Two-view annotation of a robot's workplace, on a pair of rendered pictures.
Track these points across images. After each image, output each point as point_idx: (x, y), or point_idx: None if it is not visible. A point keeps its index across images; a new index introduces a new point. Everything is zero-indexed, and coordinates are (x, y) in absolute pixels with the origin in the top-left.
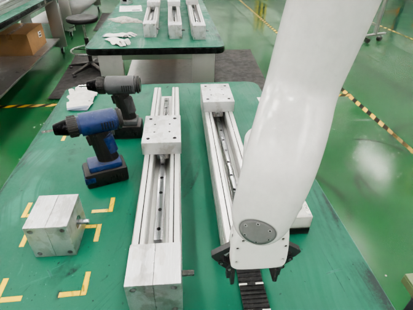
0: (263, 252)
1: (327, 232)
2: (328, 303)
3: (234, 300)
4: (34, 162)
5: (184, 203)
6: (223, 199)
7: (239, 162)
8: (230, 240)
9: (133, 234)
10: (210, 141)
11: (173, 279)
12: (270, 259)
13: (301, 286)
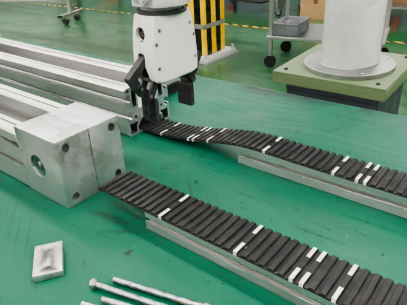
0: (179, 46)
1: (194, 83)
2: (241, 111)
3: (168, 146)
4: None
5: None
6: (80, 75)
7: (63, 55)
8: (142, 47)
9: (2, 126)
10: (2, 56)
11: (106, 117)
12: (186, 57)
13: (211, 113)
